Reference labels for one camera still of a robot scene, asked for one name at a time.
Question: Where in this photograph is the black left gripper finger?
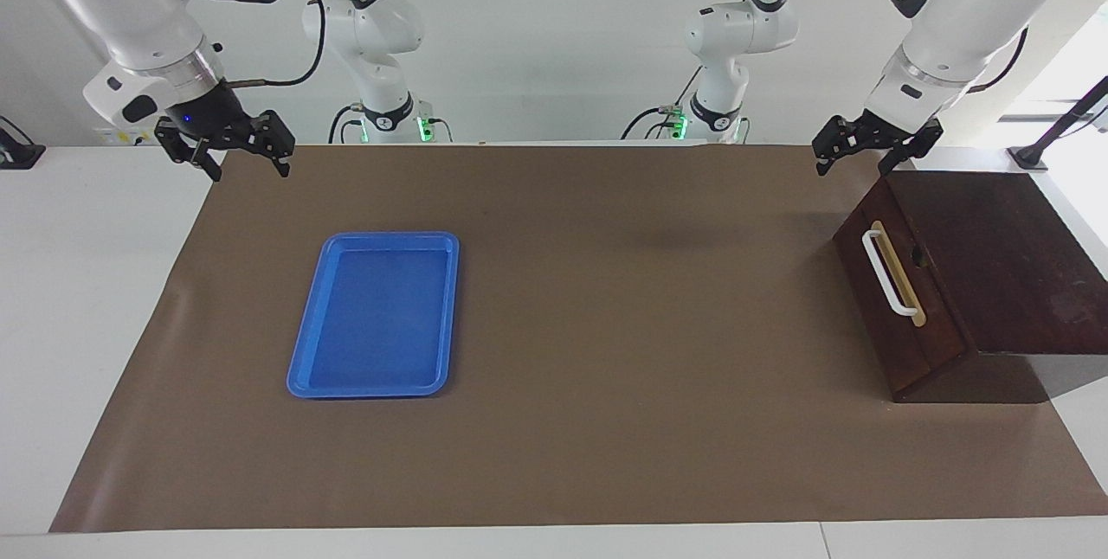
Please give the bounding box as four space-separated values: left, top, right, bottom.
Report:
879 119 944 175
814 118 847 175

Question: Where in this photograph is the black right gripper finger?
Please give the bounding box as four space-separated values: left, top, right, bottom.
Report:
158 133 222 183
255 111 295 177

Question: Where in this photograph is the white drawer handle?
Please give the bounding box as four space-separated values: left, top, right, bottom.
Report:
862 228 921 318

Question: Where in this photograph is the wooden drawer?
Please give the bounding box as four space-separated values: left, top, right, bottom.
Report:
833 178 983 400

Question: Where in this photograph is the dark wooden drawer cabinet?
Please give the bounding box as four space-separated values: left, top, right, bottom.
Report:
833 170 1108 404

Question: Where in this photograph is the black stand with slanted pole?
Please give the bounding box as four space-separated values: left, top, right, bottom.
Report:
1008 74 1108 172

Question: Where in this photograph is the black stand with flat base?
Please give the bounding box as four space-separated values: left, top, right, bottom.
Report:
0 116 46 170

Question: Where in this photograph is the blue plastic tray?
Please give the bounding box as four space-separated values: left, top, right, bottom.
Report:
287 231 461 400

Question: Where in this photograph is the brown table mat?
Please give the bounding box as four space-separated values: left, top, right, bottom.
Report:
49 142 1108 534

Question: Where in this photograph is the black right base cable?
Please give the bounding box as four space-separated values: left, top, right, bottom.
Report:
328 104 366 145

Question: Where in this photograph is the black base cable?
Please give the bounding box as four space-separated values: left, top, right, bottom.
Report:
328 104 366 145
621 66 704 141

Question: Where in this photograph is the white wall socket box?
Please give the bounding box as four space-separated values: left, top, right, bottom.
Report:
93 125 165 147

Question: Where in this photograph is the black left base cable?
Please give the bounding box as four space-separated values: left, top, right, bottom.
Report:
621 66 704 141

